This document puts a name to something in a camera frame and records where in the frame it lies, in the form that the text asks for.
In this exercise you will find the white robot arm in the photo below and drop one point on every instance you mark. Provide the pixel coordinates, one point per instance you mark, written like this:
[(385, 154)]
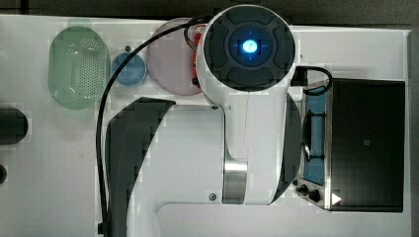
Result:
[(230, 152)]

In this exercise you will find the pink plate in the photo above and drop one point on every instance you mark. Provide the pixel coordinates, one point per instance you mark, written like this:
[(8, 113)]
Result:
[(170, 64)]

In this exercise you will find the red ketchup bottle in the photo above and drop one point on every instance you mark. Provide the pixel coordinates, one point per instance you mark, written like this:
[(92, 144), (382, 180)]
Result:
[(195, 80)]

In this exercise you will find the blue bowl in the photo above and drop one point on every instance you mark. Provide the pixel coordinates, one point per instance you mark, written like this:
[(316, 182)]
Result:
[(133, 73)]

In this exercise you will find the black toaster oven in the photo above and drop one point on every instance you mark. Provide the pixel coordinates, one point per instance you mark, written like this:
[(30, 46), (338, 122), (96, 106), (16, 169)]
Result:
[(353, 146)]

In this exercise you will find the green perforated colander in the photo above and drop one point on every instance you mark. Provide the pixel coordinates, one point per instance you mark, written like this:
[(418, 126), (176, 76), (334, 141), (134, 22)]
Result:
[(78, 68)]

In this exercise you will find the black cylinder object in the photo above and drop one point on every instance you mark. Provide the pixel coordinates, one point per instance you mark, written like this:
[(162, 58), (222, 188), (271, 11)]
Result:
[(13, 126)]

